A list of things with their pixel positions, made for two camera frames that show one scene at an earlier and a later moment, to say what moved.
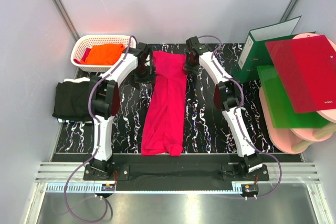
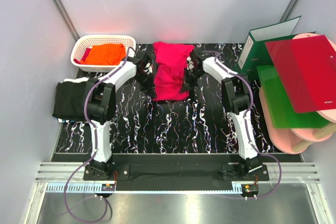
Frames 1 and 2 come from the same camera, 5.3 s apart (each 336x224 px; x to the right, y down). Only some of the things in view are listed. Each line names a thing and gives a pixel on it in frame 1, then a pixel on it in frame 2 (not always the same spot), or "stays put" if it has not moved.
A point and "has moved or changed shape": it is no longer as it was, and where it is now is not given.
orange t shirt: [104, 54] stays put
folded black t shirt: [72, 101] stays put
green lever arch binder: [255, 53] stays put
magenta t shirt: [164, 129] has moved or changed shape
